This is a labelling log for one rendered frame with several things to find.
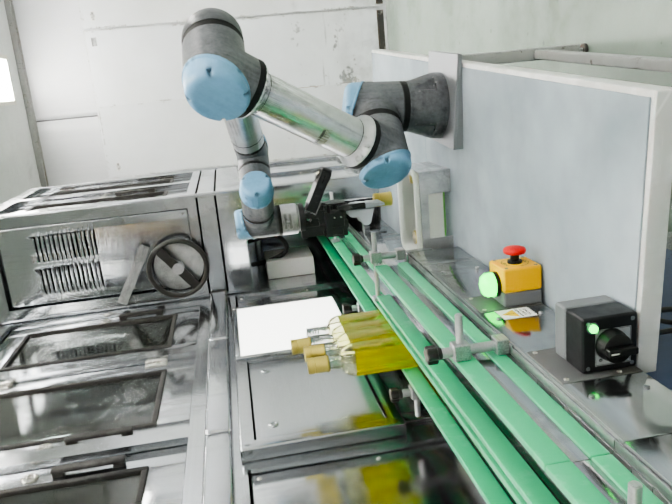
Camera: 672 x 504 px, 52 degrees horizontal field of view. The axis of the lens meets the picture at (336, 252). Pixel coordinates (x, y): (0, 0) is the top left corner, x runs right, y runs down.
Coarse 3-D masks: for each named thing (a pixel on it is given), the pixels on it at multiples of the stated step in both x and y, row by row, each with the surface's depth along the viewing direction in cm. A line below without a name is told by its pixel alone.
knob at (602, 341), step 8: (600, 336) 91; (608, 336) 90; (616, 336) 89; (624, 336) 89; (600, 344) 90; (608, 344) 89; (616, 344) 89; (624, 344) 89; (632, 344) 90; (600, 352) 90; (608, 352) 88; (616, 352) 88; (624, 352) 88; (632, 352) 89; (608, 360) 90; (616, 360) 90; (624, 360) 90
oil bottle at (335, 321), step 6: (360, 312) 161; (366, 312) 161; (372, 312) 160; (378, 312) 160; (336, 318) 159; (342, 318) 158; (348, 318) 158; (354, 318) 157; (360, 318) 157; (366, 318) 157; (372, 318) 157; (378, 318) 157; (330, 324) 157; (336, 324) 156; (330, 330) 157
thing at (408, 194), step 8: (408, 176) 179; (416, 176) 164; (400, 184) 179; (408, 184) 179; (416, 184) 163; (400, 192) 179; (408, 192) 180; (416, 192) 163; (400, 200) 180; (408, 200) 180; (416, 200) 164; (400, 208) 181; (408, 208) 181; (416, 208) 164; (400, 216) 181; (408, 216) 181; (416, 216) 165; (400, 224) 182; (408, 224) 182; (416, 224) 166; (400, 232) 183; (408, 232) 182; (416, 232) 166; (408, 240) 182; (408, 248) 177; (416, 248) 176
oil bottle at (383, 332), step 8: (376, 328) 150; (384, 328) 150; (392, 328) 149; (344, 336) 147; (352, 336) 147; (360, 336) 146; (368, 336) 146; (376, 336) 146; (384, 336) 146; (392, 336) 146; (336, 344) 147; (344, 344) 145
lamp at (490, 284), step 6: (486, 276) 121; (492, 276) 120; (498, 276) 120; (480, 282) 122; (486, 282) 120; (492, 282) 120; (498, 282) 120; (480, 288) 122; (486, 288) 120; (492, 288) 120; (498, 288) 120; (486, 294) 121; (492, 294) 120; (498, 294) 121
